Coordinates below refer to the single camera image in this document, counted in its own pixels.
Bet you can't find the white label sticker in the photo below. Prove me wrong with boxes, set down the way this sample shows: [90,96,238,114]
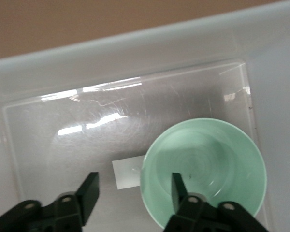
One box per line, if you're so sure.
[111,155,147,190]

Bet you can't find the clear plastic storage box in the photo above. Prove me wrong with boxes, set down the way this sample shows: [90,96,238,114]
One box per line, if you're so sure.
[0,0,290,232]

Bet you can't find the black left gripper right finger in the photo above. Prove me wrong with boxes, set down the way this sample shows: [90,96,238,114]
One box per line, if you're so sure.
[163,172,269,232]

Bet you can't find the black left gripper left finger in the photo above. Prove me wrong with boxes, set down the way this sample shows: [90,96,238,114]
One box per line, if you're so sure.
[0,171,100,232]

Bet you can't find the mint green bowl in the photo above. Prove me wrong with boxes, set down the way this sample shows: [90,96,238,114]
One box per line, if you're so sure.
[139,117,267,230]

